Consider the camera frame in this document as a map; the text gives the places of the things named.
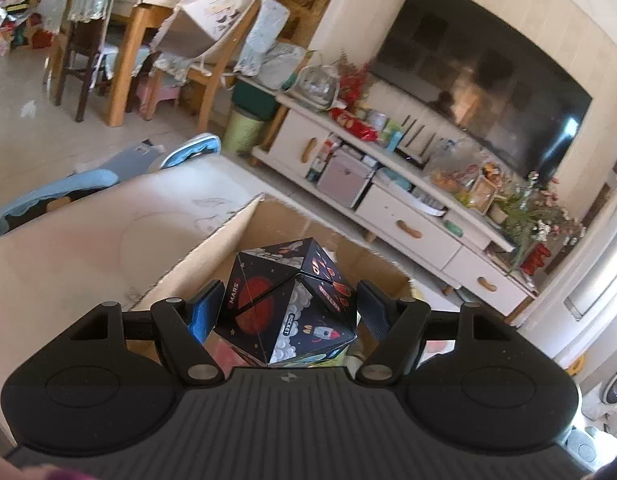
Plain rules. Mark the dark wooden chair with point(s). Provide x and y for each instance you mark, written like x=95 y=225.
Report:
x=81 y=45

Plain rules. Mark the pink plastic stool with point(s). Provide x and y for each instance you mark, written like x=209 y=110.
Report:
x=156 y=100

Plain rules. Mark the potted green plant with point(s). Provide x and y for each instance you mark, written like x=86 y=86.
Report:
x=533 y=215

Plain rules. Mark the glass jar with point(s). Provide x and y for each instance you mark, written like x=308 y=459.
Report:
x=316 y=87

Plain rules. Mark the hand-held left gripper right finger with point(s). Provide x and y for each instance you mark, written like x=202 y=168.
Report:
x=371 y=310

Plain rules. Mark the wooden dining table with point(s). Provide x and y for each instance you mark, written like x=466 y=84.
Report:
x=133 y=35

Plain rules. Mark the red artificial flowers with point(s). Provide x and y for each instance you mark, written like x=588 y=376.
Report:
x=356 y=80

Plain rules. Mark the grey metal case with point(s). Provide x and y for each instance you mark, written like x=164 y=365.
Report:
x=343 y=180

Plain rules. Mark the dark green storage box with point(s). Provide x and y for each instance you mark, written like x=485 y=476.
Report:
x=253 y=97

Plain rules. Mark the black space print puzzle cube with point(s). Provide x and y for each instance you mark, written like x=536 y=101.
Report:
x=288 y=305

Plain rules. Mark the green printed cardboard milk box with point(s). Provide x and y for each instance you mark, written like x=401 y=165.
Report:
x=288 y=225

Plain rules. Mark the light green waste bin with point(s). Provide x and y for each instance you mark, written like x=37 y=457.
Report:
x=243 y=130

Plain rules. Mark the red ornament stand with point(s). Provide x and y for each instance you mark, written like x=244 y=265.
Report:
x=535 y=260

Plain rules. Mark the wooden photo frame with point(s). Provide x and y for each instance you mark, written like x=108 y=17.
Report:
x=483 y=192

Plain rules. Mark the red snack packet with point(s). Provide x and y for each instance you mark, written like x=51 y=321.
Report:
x=353 y=125

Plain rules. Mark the clear snack bag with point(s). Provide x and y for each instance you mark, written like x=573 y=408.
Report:
x=453 y=170

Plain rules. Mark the white TV cabinet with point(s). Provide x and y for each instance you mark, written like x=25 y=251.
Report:
x=413 y=230

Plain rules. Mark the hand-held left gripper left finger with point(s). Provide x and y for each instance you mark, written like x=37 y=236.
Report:
x=206 y=310

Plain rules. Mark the black flat television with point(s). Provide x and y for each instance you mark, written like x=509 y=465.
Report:
x=483 y=70

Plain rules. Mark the light wooden chair with cushion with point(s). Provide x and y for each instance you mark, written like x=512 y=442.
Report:
x=213 y=70

